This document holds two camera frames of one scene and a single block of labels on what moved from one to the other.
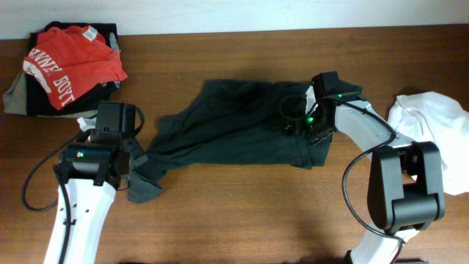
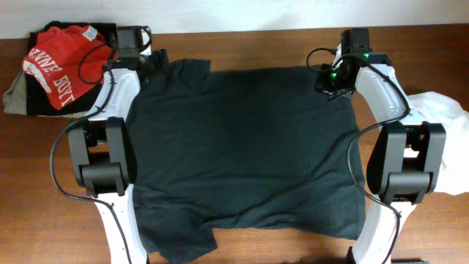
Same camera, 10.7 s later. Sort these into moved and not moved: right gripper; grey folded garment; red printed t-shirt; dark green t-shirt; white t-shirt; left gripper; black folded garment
Moved: right gripper; dark green t-shirt; left gripper
Not moved: white t-shirt; grey folded garment; red printed t-shirt; black folded garment
